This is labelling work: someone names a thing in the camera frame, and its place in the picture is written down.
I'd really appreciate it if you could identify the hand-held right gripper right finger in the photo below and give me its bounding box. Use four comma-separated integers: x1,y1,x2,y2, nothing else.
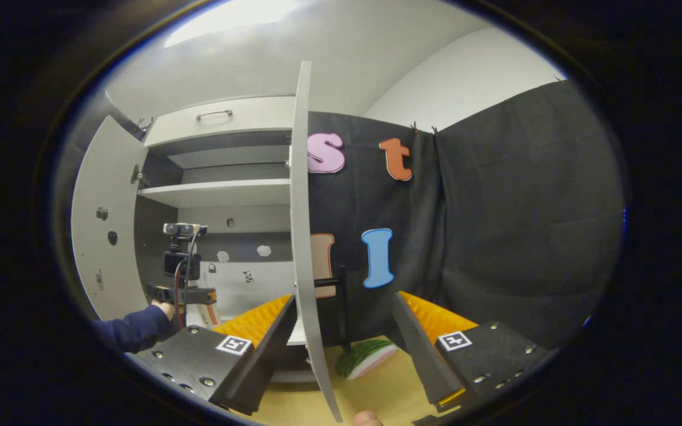
391,290,549,414

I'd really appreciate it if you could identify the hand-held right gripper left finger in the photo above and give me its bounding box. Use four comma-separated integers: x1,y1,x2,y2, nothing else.
134,294,298,416

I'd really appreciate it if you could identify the cabinet door with camera sticker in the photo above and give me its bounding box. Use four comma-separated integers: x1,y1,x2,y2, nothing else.
70,114,149,323

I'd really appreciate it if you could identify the cabinet door with cat sticker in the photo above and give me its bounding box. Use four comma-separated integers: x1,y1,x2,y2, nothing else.
289,60,345,424

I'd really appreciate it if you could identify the white and grey cabinet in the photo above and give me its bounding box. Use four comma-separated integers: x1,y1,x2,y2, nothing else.
134,95,309,385

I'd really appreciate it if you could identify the white cabinet shelf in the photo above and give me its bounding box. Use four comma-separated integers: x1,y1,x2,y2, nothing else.
138,179,292,208

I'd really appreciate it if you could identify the watermelon slice toy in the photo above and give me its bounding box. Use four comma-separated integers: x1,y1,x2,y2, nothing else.
335,338,398,380

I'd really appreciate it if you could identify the white drawer front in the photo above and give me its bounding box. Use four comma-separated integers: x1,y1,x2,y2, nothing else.
143,96,295,147

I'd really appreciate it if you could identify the black and red cable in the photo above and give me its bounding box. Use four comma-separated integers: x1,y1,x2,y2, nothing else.
173,228,201,330

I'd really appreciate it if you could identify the black door handle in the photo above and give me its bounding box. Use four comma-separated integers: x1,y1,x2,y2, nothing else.
314,266,353,356

